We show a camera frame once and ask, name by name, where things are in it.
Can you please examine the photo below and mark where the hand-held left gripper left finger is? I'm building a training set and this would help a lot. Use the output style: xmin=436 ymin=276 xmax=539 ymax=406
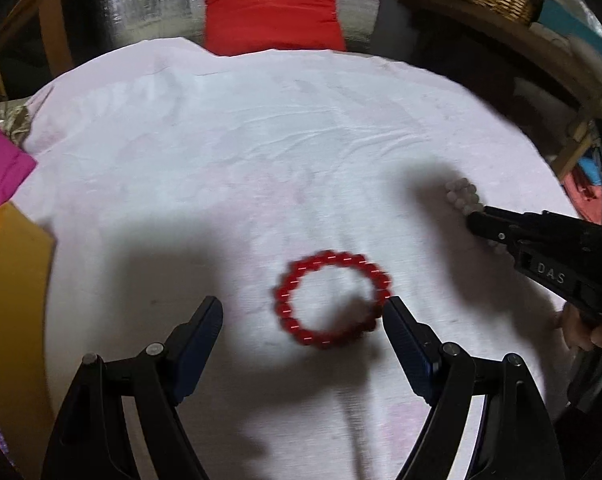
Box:
xmin=41 ymin=296 xmax=225 ymax=480

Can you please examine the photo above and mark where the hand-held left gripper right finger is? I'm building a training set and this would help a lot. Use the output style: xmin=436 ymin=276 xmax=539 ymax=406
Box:
xmin=382 ymin=296 xmax=566 ymax=480

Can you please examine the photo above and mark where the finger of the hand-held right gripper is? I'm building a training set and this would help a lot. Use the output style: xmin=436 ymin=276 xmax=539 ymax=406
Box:
xmin=466 ymin=205 xmax=602 ymax=257

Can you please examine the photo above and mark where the white bead bracelet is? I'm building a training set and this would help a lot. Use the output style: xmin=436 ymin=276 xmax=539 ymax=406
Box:
xmin=444 ymin=178 xmax=512 ymax=257

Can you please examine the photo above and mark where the red bead bracelet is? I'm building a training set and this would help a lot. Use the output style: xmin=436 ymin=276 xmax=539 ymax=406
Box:
xmin=272 ymin=250 xmax=391 ymax=350

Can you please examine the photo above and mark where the person's right hand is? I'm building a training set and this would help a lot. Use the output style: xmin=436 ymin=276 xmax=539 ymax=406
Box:
xmin=555 ymin=304 xmax=602 ymax=352

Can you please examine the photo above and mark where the bamboo shelf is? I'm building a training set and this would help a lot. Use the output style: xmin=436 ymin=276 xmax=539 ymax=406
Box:
xmin=395 ymin=0 xmax=602 ymax=182

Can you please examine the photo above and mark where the teal box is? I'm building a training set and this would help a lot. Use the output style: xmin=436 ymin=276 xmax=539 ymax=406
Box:
xmin=535 ymin=0 xmax=602 ymax=82

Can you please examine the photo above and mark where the pale pink sheet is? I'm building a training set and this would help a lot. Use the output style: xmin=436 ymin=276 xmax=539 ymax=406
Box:
xmin=15 ymin=37 xmax=582 ymax=480

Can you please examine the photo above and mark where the magenta cloth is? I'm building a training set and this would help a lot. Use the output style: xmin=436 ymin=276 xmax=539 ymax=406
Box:
xmin=0 ymin=107 xmax=37 ymax=219

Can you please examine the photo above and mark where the beige patterned cloth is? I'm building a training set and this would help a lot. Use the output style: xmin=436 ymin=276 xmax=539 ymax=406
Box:
xmin=0 ymin=102 xmax=33 ymax=144

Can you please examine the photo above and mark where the red cushion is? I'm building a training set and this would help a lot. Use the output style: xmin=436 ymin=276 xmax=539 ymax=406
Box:
xmin=203 ymin=0 xmax=348 ymax=56

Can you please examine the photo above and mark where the silver foil mat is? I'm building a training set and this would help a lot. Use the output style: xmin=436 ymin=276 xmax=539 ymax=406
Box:
xmin=98 ymin=0 xmax=388 ymax=54

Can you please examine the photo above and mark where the wooden chair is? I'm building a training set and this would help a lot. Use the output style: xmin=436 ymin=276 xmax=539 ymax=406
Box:
xmin=0 ymin=0 xmax=98 ymax=102

